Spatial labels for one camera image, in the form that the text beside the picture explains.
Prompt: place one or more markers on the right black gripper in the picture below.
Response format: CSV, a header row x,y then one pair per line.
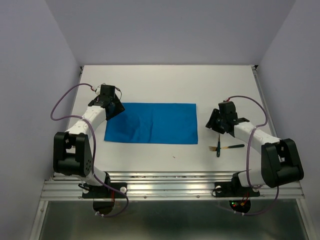
x,y
210,123

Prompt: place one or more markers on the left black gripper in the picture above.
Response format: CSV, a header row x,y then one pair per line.
x,y
119,107

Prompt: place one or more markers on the gold spoon green handle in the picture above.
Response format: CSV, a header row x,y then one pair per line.
x,y
218,148

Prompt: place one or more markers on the blue cloth napkin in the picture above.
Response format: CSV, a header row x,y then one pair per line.
x,y
154,123

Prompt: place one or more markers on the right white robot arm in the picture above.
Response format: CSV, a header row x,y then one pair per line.
x,y
280,163

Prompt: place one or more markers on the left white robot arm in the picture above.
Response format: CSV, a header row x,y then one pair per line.
x,y
74,150

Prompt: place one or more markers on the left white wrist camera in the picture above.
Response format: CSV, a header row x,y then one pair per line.
x,y
97,90

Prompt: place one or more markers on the gold fork green handle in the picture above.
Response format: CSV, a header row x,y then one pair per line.
x,y
213,148

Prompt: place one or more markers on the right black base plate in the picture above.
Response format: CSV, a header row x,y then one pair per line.
x,y
225,189

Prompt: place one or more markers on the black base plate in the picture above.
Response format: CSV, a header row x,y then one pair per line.
x,y
225,189
98,192

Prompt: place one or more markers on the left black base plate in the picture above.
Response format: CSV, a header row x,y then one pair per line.
x,y
98,192

